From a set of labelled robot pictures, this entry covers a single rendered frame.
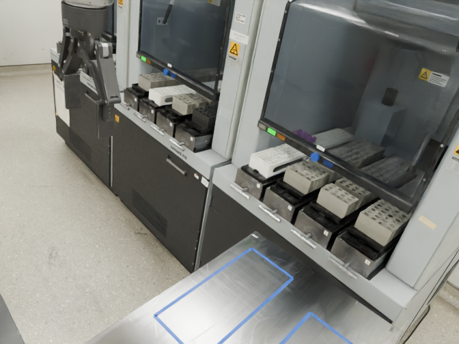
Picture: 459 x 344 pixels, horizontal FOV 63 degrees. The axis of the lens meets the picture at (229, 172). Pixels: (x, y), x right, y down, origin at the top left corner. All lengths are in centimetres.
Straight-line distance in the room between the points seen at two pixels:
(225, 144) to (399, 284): 84
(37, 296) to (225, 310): 128
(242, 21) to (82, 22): 87
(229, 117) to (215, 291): 82
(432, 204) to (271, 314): 54
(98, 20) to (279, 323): 71
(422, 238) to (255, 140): 67
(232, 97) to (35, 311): 128
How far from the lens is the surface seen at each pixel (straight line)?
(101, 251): 220
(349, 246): 124
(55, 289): 205
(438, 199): 117
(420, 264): 126
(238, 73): 149
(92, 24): 69
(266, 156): 144
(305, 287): 102
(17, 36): 456
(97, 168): 259
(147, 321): 88
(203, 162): 160
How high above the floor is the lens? 152
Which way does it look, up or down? 31 degrees down
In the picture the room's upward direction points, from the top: 11 degrees clockwise
